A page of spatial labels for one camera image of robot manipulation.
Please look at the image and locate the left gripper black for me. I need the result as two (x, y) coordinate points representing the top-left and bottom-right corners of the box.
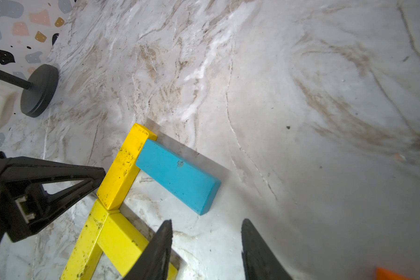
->
(0, 152), (106, 242)

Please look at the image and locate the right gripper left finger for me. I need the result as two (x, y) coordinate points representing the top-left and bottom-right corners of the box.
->
(123, 220), (173, 280)

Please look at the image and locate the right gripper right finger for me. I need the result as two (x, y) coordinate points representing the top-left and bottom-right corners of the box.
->
(241, 219), (292, 280)

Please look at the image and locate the yellow block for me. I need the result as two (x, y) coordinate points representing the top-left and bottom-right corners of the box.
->
(60, 199), (109, 280)
(98, 213), (178, 280)
(97, 124), (157, 211)

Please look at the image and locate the teal block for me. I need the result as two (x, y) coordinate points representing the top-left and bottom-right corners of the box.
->
(136, 140), (221, 215)

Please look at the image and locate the orange block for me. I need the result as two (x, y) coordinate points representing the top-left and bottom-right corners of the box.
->
(375, 267), (411, 280)

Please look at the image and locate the black microphone stand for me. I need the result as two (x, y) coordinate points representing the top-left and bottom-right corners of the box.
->
(0, 64), (59, 118)

